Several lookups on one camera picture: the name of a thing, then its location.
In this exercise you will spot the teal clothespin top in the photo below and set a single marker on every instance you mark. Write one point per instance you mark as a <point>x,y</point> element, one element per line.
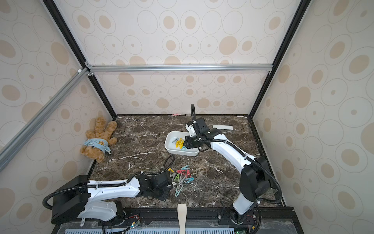
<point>185,167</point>

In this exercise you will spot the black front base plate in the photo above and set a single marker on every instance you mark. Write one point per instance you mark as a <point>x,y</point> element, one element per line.
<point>273,220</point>

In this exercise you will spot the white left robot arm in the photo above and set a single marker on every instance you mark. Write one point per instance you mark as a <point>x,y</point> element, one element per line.
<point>90,199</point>

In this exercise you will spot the beige tape strip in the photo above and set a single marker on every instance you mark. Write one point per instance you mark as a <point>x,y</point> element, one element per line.
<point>182,217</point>

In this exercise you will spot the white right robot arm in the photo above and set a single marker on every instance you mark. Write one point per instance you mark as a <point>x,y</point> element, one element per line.
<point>257,183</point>

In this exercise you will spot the white paper strip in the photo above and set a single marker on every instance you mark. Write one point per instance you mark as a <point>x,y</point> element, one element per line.
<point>223,127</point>

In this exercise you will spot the horizontal aluminium rail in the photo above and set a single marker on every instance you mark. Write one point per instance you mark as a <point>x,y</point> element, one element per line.
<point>181,68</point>

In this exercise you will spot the left diagonal aluminium rail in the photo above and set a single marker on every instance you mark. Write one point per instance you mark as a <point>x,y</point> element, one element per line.
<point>22,137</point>

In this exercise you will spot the teal clothespin cluster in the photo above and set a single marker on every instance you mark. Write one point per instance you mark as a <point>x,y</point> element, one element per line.
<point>188,180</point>

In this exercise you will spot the white plastic storage box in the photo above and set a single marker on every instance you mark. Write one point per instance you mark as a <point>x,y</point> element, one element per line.
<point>170,147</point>

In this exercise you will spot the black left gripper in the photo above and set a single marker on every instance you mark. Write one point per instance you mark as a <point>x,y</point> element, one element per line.
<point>167,190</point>

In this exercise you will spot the pink red clothespin flat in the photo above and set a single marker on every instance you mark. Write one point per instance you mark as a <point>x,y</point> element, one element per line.
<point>181,172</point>

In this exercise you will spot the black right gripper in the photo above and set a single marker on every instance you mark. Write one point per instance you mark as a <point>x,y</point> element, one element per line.
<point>189,142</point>

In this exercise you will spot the brown teddy bear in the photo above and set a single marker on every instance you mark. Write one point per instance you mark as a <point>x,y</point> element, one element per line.
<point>99,141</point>

